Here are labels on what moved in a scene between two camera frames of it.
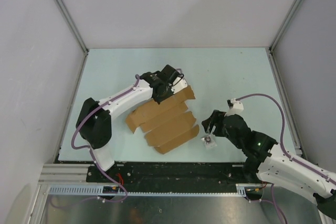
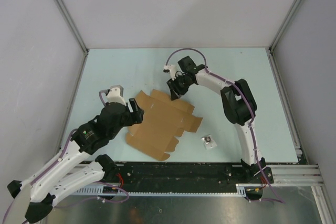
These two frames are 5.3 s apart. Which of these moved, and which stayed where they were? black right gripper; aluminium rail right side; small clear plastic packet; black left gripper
Moved: black right gripper; black left gripper
Stayed: small clear plastic packet; aluminium rail right side
